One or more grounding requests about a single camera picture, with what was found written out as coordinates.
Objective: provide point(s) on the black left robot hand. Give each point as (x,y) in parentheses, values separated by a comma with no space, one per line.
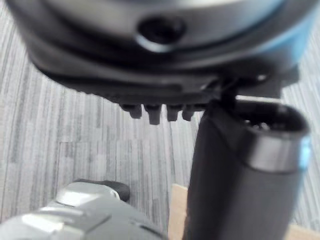
(160,65)

